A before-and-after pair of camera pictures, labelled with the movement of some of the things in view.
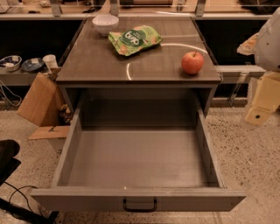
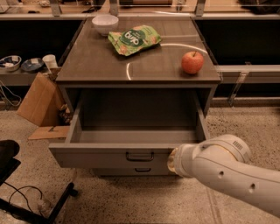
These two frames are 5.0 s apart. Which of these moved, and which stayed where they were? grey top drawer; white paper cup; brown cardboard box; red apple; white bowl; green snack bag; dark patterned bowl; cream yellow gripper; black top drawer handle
Moved: cream yellow gripper; grey top drawer; black top drawer handle
Stayed: dark patterned bowl; white bowl; white paper cup; green snack bag; brown cardboard box; red apple
